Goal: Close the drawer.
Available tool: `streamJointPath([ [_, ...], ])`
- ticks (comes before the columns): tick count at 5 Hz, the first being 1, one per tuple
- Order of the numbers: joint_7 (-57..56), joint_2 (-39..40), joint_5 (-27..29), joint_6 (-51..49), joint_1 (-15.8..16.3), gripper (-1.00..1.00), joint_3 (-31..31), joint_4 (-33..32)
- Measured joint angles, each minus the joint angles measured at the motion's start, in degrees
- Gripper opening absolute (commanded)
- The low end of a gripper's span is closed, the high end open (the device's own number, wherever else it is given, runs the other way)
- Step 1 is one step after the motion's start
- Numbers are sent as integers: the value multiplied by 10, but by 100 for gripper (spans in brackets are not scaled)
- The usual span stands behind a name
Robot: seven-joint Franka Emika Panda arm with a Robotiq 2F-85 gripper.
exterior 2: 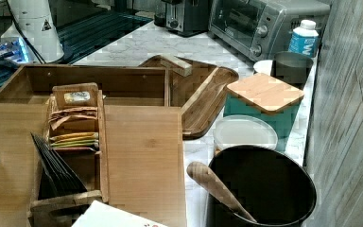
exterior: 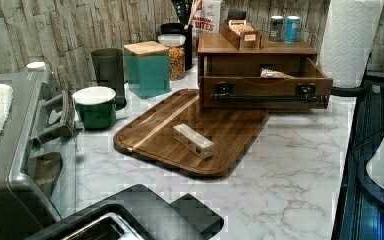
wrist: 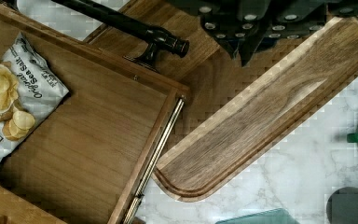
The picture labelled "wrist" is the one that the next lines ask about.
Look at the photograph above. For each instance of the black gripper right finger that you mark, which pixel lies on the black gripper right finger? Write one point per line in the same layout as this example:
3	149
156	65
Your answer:
291	19

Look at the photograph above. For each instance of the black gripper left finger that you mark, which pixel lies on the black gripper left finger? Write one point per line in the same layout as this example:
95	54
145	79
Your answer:
238	26

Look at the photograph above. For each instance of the open wooden drawer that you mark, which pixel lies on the open wooden drawer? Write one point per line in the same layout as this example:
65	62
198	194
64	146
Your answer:
84	162

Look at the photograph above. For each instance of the long wooden serving tray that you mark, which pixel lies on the long wooden serving tray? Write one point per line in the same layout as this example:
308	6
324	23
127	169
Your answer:
262	114

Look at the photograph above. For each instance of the dark grey cup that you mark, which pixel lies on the dark grey cup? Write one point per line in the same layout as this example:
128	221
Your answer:
342	206

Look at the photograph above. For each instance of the teal container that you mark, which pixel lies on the teal container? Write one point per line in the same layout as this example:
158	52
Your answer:
275	216

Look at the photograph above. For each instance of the white potato chips bag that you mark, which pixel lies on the white potato chips bag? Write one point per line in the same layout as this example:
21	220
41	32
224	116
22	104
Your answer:
29	92

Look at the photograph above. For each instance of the black drawer handle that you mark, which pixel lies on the black drawer handle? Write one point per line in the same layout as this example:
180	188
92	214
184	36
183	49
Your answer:
156	37

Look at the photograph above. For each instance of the metal drawer slide rail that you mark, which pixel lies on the metal drawer slide rail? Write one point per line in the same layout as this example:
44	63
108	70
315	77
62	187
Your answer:
149	169

